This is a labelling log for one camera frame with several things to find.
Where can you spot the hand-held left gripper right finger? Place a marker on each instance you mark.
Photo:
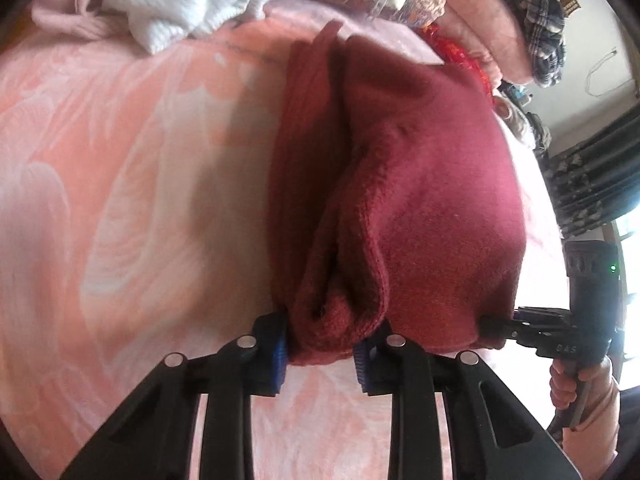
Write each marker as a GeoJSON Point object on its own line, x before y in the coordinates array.
{"type": "Point", "coordinates": [362, 366]}

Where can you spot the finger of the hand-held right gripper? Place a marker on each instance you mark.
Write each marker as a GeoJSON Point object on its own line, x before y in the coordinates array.
{"type": "Point", "coordinates": [495, 327]}

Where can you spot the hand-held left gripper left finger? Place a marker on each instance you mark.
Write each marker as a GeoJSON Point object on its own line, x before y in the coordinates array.
{"type": "Point", "coordinates": [277, 355]}

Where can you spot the dark red towel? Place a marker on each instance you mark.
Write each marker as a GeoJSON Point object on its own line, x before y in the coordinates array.
{"type": "Point", "coordinates": [425, 185]}

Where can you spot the person's right forearm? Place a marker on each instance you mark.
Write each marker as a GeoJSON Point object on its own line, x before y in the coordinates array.
{"type": "Point", "coordinates": [595, 432]}

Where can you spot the person's right hand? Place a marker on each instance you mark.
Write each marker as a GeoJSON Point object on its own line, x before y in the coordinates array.
{"type": "Point", "coordinates": [562, 385]}

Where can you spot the window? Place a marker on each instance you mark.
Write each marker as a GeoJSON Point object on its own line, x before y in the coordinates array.
{"type": "Point", "coordinates": [627, 245]}

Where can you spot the dark patterned curtain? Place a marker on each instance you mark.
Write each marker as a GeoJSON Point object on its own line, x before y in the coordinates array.
{"type": "Point", "coordinates": [590, 185]}

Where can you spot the bedside clutter pile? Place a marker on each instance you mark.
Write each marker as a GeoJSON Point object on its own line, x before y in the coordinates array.
{"type": "Point", "coordinates": [520, 120]}

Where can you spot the pink patterned blanket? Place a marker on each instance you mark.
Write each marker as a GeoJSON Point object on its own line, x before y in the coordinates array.
{"type": "Point", "coordinates": [125, 185]}

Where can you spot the plaid cloth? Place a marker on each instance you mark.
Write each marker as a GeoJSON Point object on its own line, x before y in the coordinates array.
{"type": "Point", "coordinates": [542, 25]}

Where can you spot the red knitted cloth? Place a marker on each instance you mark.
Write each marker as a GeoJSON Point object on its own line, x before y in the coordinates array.
{"type": "Point", "coordinates": [455, 52]}

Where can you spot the folded pink blanket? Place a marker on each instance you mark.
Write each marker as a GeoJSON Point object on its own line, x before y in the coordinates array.
{"type": "Point", "coordinates": [495, 25]}

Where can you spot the pale pink garment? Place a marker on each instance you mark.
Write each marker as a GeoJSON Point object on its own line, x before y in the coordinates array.
{"type": "Point", "coordinates": [65, 5]}

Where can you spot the small wall ornament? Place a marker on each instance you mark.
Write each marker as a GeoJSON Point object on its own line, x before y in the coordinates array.
{"type": "Point", "coordinates": [570, 2]}

